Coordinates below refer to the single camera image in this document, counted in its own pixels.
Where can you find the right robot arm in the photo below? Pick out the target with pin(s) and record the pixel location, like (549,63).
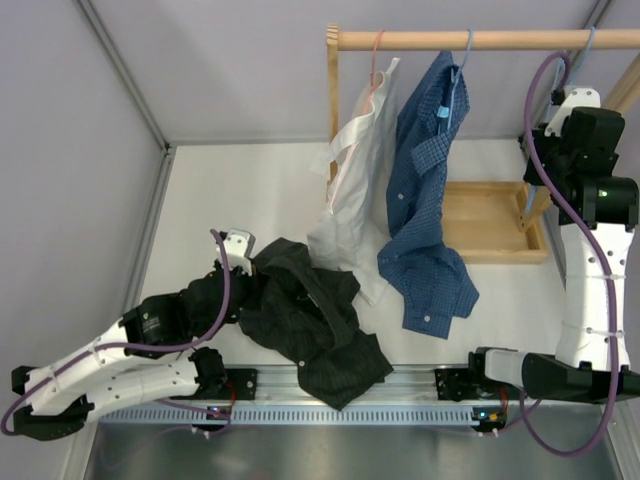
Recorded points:
(591,351)

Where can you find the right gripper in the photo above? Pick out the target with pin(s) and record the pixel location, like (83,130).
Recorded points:
(540,141)

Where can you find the black pinstripe shirt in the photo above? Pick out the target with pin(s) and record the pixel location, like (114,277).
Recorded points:
(306,314)

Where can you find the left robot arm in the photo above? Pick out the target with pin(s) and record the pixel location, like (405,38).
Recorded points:
(156,350)

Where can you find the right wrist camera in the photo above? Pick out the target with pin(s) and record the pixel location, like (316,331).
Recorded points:
(563,102)

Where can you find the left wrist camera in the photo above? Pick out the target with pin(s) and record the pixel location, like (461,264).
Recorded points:
(238,246)

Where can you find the light blue wire hanger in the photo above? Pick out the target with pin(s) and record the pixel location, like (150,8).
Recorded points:
(585,132)

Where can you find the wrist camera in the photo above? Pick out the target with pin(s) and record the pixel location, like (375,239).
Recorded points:
(563,102)
(238,246)

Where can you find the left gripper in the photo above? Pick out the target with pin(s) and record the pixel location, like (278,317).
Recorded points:
(253,283)

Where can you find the white shirt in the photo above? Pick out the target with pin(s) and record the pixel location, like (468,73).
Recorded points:
(353,227)

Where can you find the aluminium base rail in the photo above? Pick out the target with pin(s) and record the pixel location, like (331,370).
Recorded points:
(408,397)

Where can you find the blue checked shirt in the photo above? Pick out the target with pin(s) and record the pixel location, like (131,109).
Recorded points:
(431,277)

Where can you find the wooden clothes rack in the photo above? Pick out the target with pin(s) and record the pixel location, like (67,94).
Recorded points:
(485,221)

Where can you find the pink wire hanger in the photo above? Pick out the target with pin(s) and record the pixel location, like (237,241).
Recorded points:
(374,65)

